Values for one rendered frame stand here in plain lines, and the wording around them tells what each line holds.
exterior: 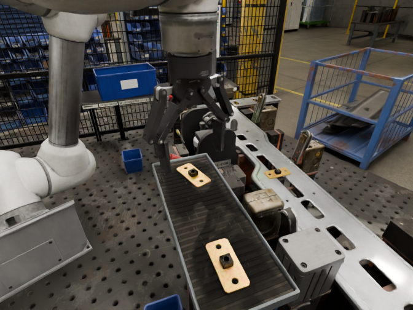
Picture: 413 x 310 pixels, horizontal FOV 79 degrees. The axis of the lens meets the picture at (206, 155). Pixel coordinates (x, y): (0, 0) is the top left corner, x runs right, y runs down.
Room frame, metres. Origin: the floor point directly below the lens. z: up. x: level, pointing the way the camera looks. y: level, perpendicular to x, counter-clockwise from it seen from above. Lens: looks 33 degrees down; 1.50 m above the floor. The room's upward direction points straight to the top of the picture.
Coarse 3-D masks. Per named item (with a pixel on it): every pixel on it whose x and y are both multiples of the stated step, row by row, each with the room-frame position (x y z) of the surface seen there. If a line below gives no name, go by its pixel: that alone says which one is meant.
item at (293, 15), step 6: (294, 0) 12.63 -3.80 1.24; (300, 0) 12.88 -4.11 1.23; (288, 6) 12.40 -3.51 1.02; (294, 6) 12.67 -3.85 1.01; (300, 6) 12.93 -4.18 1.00; (288, 12) 12.44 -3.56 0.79; (294, 12) 12.72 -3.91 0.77; (300, 12) 12.99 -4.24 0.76; (288, 18) 12.48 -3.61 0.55; (294, 18) 12.77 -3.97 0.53; (288, 24) 12.52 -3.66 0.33; (294, 24) 12.82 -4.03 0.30; (288, 30) 12.62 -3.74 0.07; (294, 30) 12.92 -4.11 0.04
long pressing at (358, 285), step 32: (256, 128) 0.99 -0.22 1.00; (256, 160) 0.73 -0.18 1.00; (288, 160) 0.74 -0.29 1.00; (288, 192) 0.57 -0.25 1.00; (320, 192) 0.57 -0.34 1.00; (320, 224) 0.44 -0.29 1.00; (352, 224) 0.44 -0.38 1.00; (352, 256) 0.35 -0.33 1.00; (384, 256) 0.35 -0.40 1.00; (352, 288) 0.28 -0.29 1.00
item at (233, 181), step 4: (232, 176) 0.52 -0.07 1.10; (236, 176) 0.52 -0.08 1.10; (228, 180) 0.50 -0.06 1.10; (232, 180) 0.50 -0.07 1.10; (236, 180) 0.50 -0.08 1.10; (240, 180) 0.50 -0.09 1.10; (228, 184) 0.49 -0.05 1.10; (232, 184) 0.49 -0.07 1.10; (236, 184) 0.49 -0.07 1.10; (240, 184) 0.49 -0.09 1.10; (232, 188) 0.47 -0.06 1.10; (236, 188) 0.47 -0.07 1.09; (240, 188) 0.48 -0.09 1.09; (236, 192) 0.47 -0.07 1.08; (240, 192) 0.48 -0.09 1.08; (236, 196) 0.47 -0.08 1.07; (240, 196) 0.48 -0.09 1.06; (240, 200) 0.48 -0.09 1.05
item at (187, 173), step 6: (180, 168) 0.46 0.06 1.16; (192, 168) 0.46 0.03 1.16; (186, 174) 0.44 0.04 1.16; (192, 174) 0.43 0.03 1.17; (198, 174) 0.44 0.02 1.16; (192, 180) 0.42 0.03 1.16; (198, 180) 0.42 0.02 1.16; (204, 180) 0.42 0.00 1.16; (210, 180) 0.42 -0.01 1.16; (198, 186) 0.40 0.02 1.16
